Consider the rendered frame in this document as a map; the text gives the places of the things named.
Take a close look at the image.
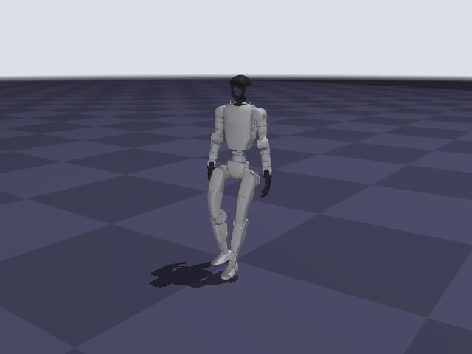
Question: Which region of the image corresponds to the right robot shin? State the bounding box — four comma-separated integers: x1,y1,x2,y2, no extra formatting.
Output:
209,217,228,255

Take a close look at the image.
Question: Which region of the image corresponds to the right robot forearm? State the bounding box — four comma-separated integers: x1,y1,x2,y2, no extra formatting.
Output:
207,140,221,166

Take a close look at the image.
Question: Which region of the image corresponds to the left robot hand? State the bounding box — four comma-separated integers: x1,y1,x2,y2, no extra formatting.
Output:
260,169,272,198

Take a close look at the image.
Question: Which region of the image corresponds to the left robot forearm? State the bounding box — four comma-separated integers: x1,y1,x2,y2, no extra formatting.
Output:
260,139,272,175

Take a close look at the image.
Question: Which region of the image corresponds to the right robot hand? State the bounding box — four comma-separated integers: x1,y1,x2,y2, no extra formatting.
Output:
207,162,215,181

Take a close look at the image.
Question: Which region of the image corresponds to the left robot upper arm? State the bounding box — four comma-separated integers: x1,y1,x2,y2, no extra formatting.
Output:
251,107,267,149

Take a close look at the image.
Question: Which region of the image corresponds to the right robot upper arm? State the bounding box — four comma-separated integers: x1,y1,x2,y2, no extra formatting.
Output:
211,105,225,144

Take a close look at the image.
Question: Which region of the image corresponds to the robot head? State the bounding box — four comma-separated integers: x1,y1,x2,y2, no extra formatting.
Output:
229,75,251,106

